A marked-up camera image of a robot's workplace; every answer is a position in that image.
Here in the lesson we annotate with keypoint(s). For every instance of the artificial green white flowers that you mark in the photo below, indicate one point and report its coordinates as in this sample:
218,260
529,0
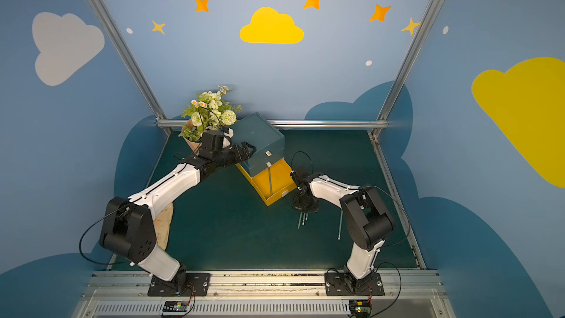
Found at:
211,108

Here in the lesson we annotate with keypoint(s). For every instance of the left green circuit board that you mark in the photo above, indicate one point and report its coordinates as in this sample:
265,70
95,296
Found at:
175,307

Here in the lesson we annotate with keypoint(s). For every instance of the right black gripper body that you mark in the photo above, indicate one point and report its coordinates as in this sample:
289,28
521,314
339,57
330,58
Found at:
304,202

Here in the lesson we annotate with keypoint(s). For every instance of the beige cloth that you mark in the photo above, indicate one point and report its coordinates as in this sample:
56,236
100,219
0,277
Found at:
162,226

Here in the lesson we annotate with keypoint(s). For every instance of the right aluminium frame post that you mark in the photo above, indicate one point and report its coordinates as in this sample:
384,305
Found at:
427,21

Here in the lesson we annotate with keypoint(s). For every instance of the aluminium frame post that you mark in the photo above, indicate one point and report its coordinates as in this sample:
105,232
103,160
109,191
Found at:
113,32
427,21

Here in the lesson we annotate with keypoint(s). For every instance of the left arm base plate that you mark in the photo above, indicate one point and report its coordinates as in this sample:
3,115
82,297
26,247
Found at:
184,284

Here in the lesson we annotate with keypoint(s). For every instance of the left aluminium frame post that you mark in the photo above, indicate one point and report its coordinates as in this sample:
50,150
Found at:
113,32

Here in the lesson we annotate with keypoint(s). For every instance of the right green circuit board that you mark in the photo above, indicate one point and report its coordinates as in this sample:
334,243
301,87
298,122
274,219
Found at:
360,308

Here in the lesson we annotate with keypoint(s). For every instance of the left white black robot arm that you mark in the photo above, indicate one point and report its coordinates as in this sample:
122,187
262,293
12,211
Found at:
128,226

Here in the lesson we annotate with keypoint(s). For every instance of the yellow bottom drawer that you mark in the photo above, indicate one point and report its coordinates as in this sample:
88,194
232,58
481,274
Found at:
273,183

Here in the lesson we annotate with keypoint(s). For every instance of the green circuit board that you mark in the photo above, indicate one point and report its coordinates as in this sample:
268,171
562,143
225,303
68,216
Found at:
360,308
175,307

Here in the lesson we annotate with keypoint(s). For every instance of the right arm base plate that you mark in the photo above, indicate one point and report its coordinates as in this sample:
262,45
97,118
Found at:
344,284

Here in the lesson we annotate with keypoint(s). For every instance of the aluminium front rail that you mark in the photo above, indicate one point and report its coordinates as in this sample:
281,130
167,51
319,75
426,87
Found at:
266,293

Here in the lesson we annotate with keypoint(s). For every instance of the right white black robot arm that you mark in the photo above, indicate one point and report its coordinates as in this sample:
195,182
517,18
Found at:
366,216

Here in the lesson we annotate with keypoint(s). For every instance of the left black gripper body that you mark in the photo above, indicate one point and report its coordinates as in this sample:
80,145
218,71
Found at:
240,152

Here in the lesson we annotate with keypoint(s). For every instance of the teal drawer cabinet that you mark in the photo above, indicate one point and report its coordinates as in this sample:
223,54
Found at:
268,141

